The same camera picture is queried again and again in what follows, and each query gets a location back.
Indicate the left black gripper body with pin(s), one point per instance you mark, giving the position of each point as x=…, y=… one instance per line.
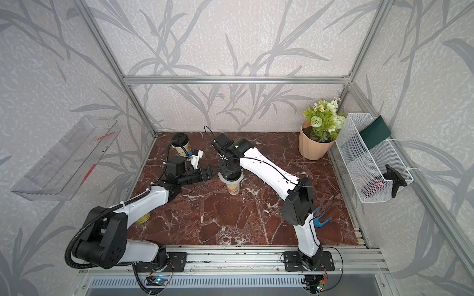
x=191, y=176

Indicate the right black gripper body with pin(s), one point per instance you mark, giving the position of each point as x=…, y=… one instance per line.
x=225, y=169

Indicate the printed paper cup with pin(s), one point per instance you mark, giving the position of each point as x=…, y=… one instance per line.
x=234, y=189
x=182, y=150

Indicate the black plastic cup lid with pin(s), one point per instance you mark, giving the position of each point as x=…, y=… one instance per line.
x=180, y=139

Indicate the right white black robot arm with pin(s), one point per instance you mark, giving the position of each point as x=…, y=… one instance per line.
x=297, y=193

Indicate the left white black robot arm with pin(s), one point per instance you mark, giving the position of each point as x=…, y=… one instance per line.
x=102, y=241

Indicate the yellow green tape roll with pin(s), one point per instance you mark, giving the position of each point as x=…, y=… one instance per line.
x=143, y=219

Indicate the pink flower pot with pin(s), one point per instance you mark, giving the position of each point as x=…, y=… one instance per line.
x=309, y=148

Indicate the green white artificial flowers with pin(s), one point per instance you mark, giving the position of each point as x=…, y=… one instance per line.
x=325, y=120

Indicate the red object in basket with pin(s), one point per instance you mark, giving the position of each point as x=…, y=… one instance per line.
x=375, y=186

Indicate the dark green card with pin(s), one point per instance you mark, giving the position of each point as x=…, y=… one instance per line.
x=375, y=133

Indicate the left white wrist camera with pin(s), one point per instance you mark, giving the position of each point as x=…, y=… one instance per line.
x=194, y=157

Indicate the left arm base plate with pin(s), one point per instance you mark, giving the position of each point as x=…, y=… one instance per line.
x=171, y=262

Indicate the blue garden fork wooden handle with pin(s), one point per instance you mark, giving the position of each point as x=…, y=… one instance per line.
x=319, y=219

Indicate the clear acrylic wall shelf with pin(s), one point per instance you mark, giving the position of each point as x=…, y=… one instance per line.
x=60, y=173

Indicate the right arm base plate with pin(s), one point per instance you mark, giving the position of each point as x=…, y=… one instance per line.
x=297, y=261

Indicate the white wire mesh basket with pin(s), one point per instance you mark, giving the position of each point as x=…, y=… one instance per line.
x=363, y=164

